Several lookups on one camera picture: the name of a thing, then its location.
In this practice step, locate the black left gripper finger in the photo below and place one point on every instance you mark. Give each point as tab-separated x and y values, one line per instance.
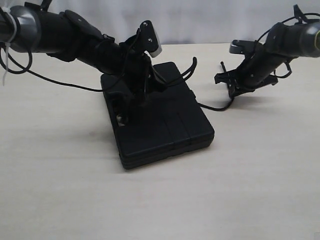
155	83
131	100

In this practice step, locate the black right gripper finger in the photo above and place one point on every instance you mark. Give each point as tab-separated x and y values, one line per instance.
236	90
227	77

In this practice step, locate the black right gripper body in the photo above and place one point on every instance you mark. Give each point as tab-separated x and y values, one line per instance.
254	70

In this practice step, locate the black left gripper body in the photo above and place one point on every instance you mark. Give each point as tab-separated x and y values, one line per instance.
135	68

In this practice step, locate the black plastic case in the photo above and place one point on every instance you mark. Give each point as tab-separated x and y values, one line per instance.
170	124

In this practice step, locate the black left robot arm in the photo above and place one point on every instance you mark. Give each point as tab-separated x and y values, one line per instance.
67	36

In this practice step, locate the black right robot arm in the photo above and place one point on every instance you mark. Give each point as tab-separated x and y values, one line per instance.
283	44

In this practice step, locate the white zip tie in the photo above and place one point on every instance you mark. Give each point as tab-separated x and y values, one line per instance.
12	23

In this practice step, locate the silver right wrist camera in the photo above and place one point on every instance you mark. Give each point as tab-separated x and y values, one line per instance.
242	47

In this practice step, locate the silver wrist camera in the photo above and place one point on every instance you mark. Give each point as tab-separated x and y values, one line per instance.
149	39
242	47

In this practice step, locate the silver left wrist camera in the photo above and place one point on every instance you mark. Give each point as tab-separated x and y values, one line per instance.
149	39

